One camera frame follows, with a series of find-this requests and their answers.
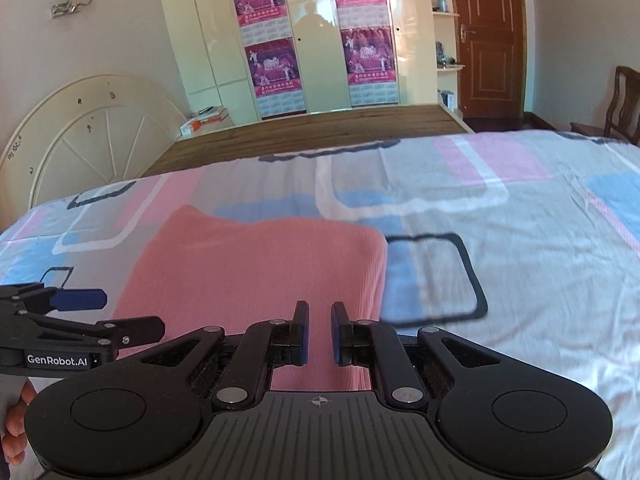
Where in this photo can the small dark shelf appliance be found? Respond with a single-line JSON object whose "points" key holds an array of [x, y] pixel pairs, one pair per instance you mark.
{"points": [[444, 56]]}

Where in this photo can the patterned bed sheet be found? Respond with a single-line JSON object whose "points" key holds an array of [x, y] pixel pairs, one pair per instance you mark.
{"points": [[525, 260]]}

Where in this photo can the clear bottle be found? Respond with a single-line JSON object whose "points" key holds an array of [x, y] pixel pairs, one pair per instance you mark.
{"points": [[440, 3]]}

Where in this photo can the cream wardrobe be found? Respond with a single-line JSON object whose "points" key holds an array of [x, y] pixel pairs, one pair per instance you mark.
{"points": [[315, 60]]}

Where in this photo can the cream round headboard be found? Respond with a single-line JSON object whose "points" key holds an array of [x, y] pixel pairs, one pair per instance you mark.
{"points": [[75, 125]]}

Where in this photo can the brown wooden door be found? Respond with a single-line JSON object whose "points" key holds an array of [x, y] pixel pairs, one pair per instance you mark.
{"points": [[490, 35]]}

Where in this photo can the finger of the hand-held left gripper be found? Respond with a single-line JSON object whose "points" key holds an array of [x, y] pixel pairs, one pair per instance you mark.
{"points": [[80, 300], [135, 329]]}

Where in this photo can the pink knit shirt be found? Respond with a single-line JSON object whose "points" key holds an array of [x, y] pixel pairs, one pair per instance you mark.
{"points": [[250, 270]]}

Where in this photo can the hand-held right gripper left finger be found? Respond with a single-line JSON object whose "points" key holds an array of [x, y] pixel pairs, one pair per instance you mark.
{"points": [[303, 345]]}

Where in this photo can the person's left hand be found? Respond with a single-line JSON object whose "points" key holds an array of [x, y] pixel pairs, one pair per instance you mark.
{"points": [[15, 422]]}

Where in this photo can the white blue carton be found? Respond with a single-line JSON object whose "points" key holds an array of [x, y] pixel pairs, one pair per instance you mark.
{"points": [[448, 100]]}

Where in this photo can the wooden chair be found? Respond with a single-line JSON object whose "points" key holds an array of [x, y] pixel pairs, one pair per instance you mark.
{"points": [[620, 105]]}

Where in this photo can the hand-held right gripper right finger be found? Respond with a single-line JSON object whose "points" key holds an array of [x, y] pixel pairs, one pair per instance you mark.
{"points": [[336, 345]]}

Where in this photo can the white orange box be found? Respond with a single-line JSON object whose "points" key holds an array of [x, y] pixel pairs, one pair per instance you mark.
{"points": [[202, 124]]}

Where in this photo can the wooden bed frame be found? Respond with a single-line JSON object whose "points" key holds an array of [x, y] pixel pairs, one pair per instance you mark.
{"points": [[310, 132]]}

